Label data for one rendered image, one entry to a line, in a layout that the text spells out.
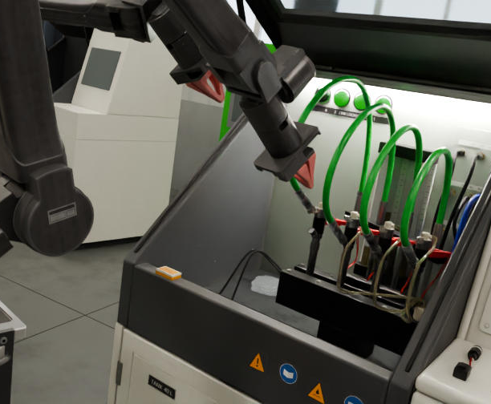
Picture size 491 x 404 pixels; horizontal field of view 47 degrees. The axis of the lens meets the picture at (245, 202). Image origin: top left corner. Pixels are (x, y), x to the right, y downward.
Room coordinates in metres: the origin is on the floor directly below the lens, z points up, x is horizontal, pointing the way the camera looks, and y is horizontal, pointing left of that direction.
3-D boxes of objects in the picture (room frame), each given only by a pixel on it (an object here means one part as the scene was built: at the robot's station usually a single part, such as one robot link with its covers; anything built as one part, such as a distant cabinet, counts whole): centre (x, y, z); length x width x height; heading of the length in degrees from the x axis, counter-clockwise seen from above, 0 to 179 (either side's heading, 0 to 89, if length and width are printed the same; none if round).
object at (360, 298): (1.18, -0.27, 0.91); 0.34 x 0.10 x 0.15; 55
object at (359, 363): (1.05, -0.04, 0.87); 0.62 x 0.04 x 0.16; 55
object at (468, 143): (1.33, -0.52, 1.20); 0.13 x 0.03 x 0.31; 55
